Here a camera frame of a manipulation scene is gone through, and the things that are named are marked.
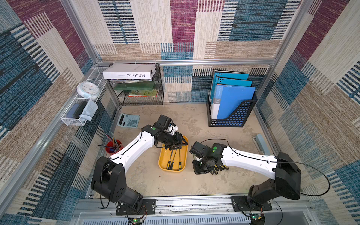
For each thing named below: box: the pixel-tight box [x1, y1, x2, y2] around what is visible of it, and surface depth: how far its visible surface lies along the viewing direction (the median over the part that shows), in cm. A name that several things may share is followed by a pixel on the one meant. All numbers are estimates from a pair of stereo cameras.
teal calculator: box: [116, 112, 141, 129], surface depth 110 cm
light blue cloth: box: [79, 99, 98, 123], surface depth 70 cm
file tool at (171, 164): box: [169, 149, 178, 171], surface depth 89 cm
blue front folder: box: [210, 84, 256, 120], surface depth 93 cm
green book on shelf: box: [113, 81, 155, 91], surface depth 96 cm
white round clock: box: [76, 81, 100, 100], surface depth 76 cm
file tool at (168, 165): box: [166, 150, 173, 170], surface depth 89 cm
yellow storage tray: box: [158, 135, 189, 173], surface depth 91 cm
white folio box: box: [102, 63, 157, 80], surface depth 81 cm
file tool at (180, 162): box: [178, 148, 182, 171], surface depth 89 cm
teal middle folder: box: [215, 76, 253, 87], surface depth 96 cm
